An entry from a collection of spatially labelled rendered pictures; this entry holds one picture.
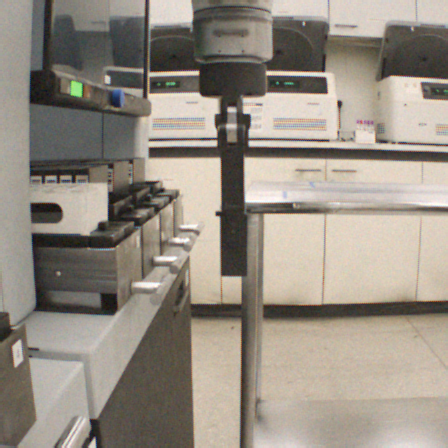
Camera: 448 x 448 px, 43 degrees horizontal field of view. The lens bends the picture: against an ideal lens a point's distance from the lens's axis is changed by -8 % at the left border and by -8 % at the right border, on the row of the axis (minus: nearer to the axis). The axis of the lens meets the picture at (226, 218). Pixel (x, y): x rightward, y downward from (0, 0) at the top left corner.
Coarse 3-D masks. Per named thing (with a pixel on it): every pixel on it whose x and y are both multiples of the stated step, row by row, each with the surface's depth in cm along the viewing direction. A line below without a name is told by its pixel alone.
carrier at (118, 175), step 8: (112, 168) 93; (120, 168) 97; (112, 176) 93; (120, 176) 97; (128, 176) 103; (112, 184) 93; (120, 184) 97; (128, 184) 104; (112, 192) 93; (120, 192) 98; (128, 192) 104
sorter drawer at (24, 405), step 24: (0, 312) 34; (0, 336) 33; (24, 336) 35; (0, 360) 31; (24, 360) 35; (0, 384) 31; (24, 384) 35; (0, 408) 31; (24, 408) 34; (0, 432) 30; (24, 432) 34; (72, 432) 32
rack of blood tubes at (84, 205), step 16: (32, 192) 63; (48, 192) 63; (64, 192) 63; (80, 192) 63; (96, 192) 67; (64, 208) 64; (80, 208) 63; (96, 208) 67; (32, 224) 64; (48, 224) 64; (64, 224) 64; (80, 224) 64; (96, 224) 67
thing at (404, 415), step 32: (256, 192) 109; (288, 192) 109; (320, 192) 109; (352, 192) 110; (384, 192) 111; (416, 192) 112; (256, 224) 95; (256, 256) 96; (256, 288) 96; (256, 320) 98; (256, 352) 100; (256, 384) 142; (256, 416) 134; (288, 416) 134; (320, 416) 133; (352, 416) 132; (384, 416) 131; (416, 416) 129
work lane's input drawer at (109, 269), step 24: (48, 240) 63; (72, 240) 63; (96, 240) 63; (120, 240) 66; (48, 264) 63; (72, 264) 62; (96, 264) 62; (120, 264) 64; (48, 288) 63; (72, 288) 63; (96, 288) 63; (120, 288) 64; (144, 288) 69; (168, 288) 69
